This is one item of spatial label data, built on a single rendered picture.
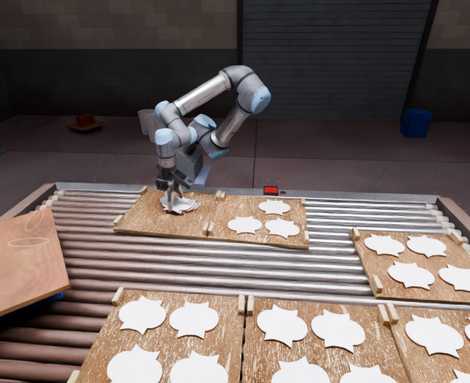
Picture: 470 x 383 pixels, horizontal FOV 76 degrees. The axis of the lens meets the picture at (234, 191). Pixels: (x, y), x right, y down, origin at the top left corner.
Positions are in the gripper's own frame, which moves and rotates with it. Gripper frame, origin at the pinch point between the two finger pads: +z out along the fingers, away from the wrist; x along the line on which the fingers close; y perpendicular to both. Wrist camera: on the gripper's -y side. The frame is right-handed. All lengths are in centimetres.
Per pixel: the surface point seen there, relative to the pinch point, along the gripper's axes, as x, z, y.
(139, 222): 15.0, 2.4, 10.9
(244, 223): 3.0, 1.5, -34.1
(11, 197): -89, 96, 264
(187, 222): 8.5, 2.4, -9.5
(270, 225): 0.7, 1.5, -44.9
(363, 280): 18, 4, -82
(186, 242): 19.1, 4.4, -13.9
